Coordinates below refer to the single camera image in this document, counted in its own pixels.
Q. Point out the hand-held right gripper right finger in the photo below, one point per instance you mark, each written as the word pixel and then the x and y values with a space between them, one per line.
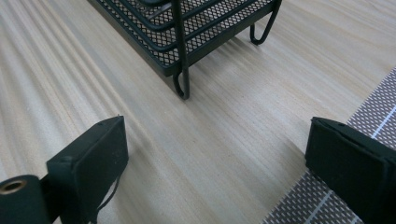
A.
pixel 351 161

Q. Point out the black metal mesh rack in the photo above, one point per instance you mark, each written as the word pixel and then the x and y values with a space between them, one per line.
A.
pixel 186 31

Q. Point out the brown woven placemat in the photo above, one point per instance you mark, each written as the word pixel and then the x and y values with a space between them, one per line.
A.
pixel 373 118

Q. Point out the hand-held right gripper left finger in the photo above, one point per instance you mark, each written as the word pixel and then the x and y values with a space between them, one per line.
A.
pixel 93 165

